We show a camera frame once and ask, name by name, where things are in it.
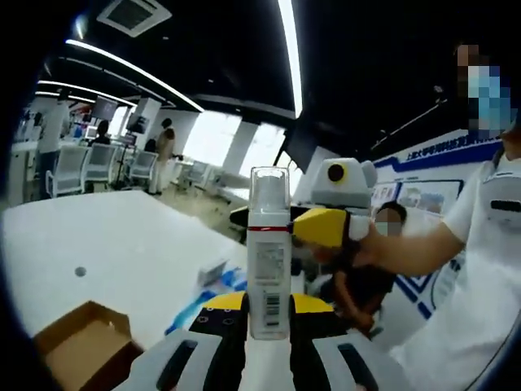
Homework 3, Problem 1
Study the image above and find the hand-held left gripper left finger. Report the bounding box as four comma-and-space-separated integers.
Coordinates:
138, 290, 250, 391

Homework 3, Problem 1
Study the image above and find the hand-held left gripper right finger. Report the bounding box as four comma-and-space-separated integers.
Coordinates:
287, 292, 404, 391

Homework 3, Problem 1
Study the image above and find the blue wipes pack soft item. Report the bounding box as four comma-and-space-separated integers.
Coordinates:
164, 284, 223, 336

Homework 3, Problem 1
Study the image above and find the blue tissue pack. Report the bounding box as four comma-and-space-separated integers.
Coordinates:
217, 264, 250, 295

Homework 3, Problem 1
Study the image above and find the white pump bottle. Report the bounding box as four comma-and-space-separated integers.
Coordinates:
247, 165, 294, 341

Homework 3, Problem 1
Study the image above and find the brown cardboard shoe box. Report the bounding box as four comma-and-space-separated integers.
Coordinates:
32, 300, 146, 391

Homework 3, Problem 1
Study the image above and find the small white box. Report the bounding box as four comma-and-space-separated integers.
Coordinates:
197, 257, 229, 288

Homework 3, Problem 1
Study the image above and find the black panel on stand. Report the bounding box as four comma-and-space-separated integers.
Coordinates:
284, 130, 317, 168

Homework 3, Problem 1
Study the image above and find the ceiling light strip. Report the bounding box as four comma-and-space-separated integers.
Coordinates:
278, 0, 304, 117
64, 38, 204, 113

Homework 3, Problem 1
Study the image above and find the person in white shirt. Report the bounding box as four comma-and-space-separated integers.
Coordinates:
382, 130, 521, 391

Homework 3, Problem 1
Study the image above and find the white office chair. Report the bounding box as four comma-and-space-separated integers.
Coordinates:
83, 143, 117, 192
128, 150, 158, 191
45, 145, 89, 199

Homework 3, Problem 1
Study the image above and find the ceiling air vent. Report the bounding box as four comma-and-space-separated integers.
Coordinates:
96, 0, 173, 38

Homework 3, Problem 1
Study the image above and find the wall-mounted screen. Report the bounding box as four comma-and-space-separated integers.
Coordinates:
94, 95, 119, 119

